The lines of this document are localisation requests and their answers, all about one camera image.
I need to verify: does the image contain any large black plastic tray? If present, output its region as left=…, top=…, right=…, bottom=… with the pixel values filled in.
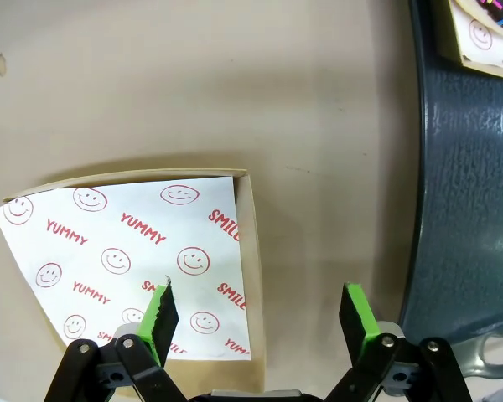
left=399, top=0, right=503, bottom=380

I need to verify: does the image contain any brown cardboard box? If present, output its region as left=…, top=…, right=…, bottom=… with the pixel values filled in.
left=437, top=0, right=503, bottom=83
left=1, top=167, right=267, bottom=397

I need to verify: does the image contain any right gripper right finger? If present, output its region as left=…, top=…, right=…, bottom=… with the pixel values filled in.
left=324, top=282, right=474, bottom=402

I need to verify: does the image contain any white printed paper liner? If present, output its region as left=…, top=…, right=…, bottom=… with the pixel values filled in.
left=0, top=175, right=253, bottom=363
left=451, top=0, right=503, bottom=80

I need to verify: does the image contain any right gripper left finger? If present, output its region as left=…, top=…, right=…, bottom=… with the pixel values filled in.
left=44, top=274, right=189, bottom=402

